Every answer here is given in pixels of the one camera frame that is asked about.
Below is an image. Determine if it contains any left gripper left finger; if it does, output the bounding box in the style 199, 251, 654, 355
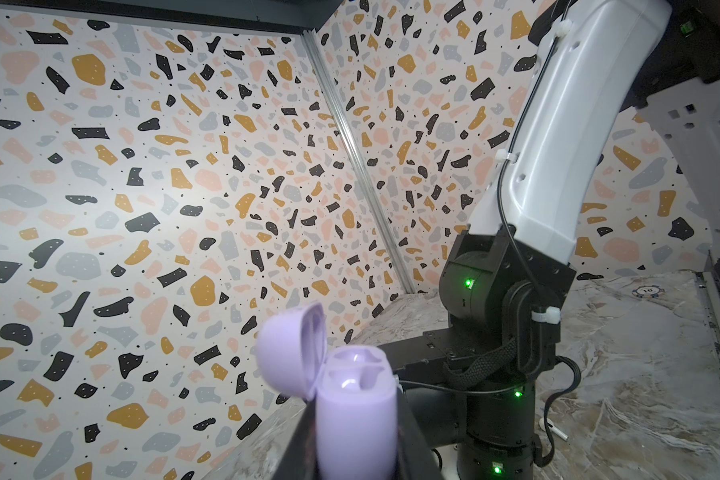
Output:
271, 400, 321, 480

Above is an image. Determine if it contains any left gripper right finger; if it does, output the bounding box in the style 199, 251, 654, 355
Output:
394, 386, 444, 480

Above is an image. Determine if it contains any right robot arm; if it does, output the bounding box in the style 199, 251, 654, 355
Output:
384, 1, 720, 479

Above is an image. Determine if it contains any purple earbud charging case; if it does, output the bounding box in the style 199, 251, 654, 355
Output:
256, 303, 398, 479

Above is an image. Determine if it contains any white earbud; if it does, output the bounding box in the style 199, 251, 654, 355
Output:
545, 420, 568, 442

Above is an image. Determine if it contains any small round table sticker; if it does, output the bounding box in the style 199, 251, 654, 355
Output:
632, 285, 665, 298

